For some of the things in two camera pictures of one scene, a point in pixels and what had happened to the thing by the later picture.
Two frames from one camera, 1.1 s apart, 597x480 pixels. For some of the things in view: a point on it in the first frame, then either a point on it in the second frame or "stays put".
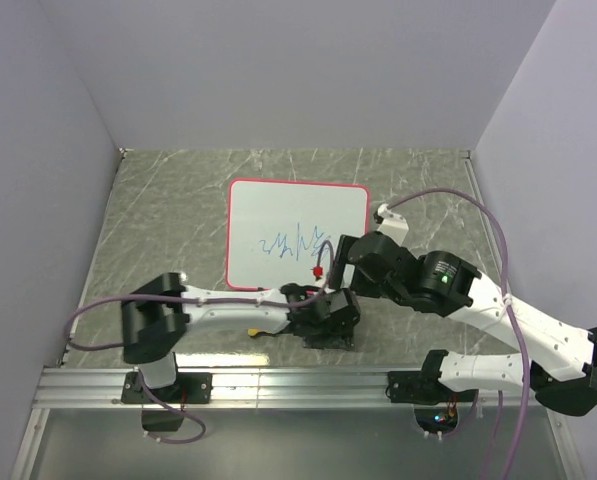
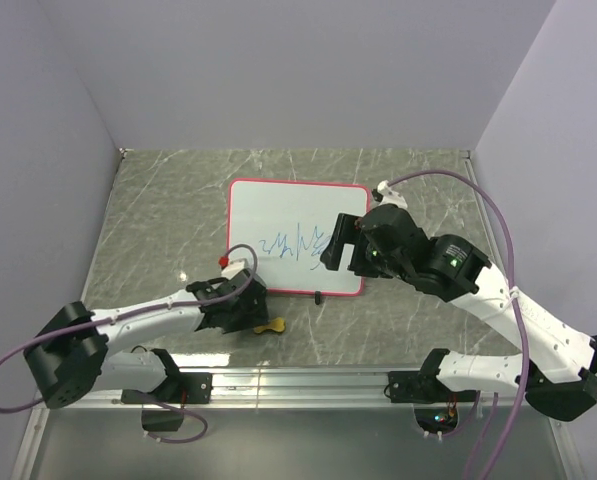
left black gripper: x=342 y=336 to x=258 y=315
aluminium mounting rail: x=253 y=390 stays put
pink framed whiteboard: x=277 y=229 stays put
